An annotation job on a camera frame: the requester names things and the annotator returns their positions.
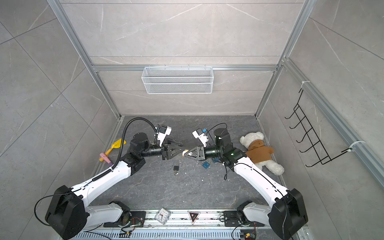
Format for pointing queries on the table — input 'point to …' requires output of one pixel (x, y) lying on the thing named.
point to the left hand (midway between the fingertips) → (183, 145)
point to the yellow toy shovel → (116, 144)
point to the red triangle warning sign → (193, 216)
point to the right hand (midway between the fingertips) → (186, 155)
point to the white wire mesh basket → (178, 80)
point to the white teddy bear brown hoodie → (260, 154)
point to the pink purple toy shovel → (105, 158)
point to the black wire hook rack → (324, 158)
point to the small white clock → (162, 216)
